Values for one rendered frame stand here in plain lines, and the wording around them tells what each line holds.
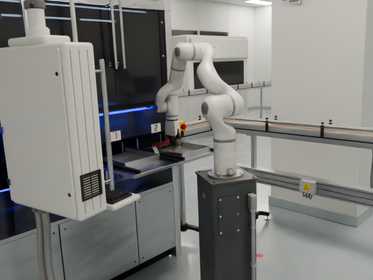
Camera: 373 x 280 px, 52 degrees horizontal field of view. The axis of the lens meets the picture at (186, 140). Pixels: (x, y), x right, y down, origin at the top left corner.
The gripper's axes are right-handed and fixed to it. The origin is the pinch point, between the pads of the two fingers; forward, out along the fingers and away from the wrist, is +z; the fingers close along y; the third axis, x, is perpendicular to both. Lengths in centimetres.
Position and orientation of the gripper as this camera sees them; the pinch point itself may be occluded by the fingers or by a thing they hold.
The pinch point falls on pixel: (173, 143)
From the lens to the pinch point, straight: 251.2
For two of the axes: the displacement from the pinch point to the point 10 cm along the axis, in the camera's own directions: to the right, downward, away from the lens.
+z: 0.4, 9.8, 2.0
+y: 7.1, 1.1, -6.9
